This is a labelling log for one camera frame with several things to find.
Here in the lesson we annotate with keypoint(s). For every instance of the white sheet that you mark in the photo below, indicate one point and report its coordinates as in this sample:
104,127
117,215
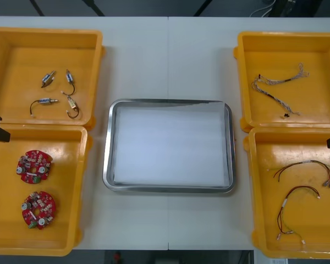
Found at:
167,143

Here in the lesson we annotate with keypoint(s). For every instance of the metal solenoid with blue label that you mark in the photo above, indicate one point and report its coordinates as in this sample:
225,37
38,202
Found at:
46,79
44,102

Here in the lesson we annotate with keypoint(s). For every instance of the metal solenoid with white label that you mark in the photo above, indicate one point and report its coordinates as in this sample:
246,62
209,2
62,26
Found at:
71,103

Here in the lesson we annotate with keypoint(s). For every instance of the yellow-orange plastic bin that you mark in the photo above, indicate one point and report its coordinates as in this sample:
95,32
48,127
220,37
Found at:
266,154
16,55
319,96
5,192

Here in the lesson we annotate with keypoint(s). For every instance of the round red circuit board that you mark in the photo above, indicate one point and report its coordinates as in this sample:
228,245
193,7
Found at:
45,199
33,158

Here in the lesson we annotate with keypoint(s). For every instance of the steel tray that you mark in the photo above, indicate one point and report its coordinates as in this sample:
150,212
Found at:
107,154

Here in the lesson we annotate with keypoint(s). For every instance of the black stand leg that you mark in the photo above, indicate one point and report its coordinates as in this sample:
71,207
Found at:
203,6
37,6
94,6

